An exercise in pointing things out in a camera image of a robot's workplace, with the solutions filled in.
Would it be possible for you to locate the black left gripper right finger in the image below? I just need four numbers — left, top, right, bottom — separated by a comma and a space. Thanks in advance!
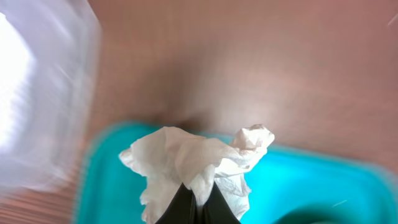
201, 184, 240, 224

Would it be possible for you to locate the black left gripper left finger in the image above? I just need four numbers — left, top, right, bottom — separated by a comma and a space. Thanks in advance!
155, 184, 197, 224

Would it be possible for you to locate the white napkin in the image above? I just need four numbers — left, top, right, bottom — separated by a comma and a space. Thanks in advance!
119, 124, 275, 223

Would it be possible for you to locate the teal serving tray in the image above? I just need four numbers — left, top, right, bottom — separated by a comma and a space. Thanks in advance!
74, 122, 397, 223

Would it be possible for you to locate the clear plastic bin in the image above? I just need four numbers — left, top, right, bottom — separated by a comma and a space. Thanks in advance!
1, 0, 101, 196

